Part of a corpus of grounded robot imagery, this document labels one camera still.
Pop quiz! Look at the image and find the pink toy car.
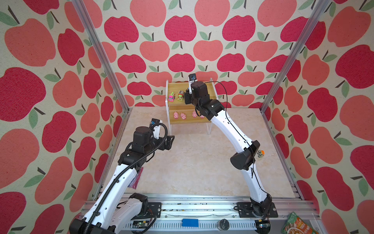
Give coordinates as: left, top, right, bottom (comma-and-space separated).
168, 91, 175, 102

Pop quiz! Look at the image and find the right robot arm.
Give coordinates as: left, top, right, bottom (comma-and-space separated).
185, 81, 272, 217

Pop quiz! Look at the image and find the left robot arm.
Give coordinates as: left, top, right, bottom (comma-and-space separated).
69, 119, 175, 234

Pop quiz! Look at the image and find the purple snack bag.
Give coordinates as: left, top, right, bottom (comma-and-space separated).
128, 167, 144, 189

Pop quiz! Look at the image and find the green orange toy car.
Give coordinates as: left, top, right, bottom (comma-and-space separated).
257, 150, 265, 158

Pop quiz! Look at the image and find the round black knob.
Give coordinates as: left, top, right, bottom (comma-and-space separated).
217, 219, 230, 231

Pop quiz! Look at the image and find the green snack bag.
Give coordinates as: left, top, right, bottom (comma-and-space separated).
281, 212, 318, 234

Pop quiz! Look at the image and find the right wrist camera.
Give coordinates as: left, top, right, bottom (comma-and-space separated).
189, 73, 197, 82

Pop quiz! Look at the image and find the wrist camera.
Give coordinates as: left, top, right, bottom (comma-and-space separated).
150, 118, 162, 128
189, 73, 197, 82

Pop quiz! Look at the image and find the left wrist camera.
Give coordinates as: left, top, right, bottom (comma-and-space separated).
150, 118, 162, 128

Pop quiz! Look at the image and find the wooden two-tier shelf white frame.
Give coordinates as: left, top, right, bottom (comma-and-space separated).
165, 80, 213, 135

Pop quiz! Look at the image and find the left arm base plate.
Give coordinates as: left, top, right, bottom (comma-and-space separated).
144, 202, 162, 218

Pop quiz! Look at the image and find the blue block on rail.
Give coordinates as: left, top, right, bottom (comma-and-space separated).
182, 218, 199, 228

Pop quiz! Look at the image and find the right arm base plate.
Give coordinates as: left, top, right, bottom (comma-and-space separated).
234, 202, 279, 218

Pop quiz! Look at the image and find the left aluminium frame post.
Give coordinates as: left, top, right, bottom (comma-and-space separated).
72, 0, 130, 115

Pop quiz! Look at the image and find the aluminium frame post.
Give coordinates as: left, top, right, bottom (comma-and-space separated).
72, 0, 130, 115
260, 0, 331, 116

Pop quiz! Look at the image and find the right aluminium frame post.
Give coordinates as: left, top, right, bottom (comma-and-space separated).
260, 0, 331, 116

